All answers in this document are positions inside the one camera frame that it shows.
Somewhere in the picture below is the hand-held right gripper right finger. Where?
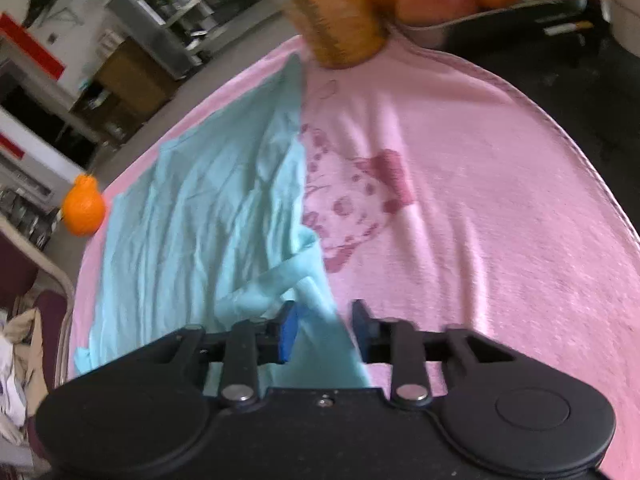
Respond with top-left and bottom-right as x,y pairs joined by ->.
351,300 -> 516,408

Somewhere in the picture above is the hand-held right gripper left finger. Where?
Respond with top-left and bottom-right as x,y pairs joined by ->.
145,301 -> 302,407

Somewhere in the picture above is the teal shirt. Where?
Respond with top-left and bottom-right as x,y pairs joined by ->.
75,52 -> 373,388

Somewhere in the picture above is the pink printed blanket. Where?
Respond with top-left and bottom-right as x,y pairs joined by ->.
65,25 -> 640,480

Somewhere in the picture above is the maroon banquet chair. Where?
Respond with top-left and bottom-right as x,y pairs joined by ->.
0,215 -> 76,461

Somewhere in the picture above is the bumpy orange fruit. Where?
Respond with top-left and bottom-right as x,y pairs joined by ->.
61,174 -> 107,236

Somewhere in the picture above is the beige garment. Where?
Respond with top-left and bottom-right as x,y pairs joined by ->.
10,307 -> 48,391

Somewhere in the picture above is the white garment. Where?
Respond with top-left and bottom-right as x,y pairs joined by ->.
0,310 -> 28,428

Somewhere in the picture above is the wooden cabinet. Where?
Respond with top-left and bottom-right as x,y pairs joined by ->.
72,37 -> 181,126

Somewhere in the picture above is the orange juice bottle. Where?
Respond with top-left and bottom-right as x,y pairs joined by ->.
260,0 -> 388,70

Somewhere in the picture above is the dark fruit tray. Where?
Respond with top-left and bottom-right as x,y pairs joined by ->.
395,0 -> 591,51

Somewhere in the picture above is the white orange pen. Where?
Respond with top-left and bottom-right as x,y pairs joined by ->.
545,21 -> 593,36

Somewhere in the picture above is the white cup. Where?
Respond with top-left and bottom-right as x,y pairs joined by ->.
597,0 -> 640,58

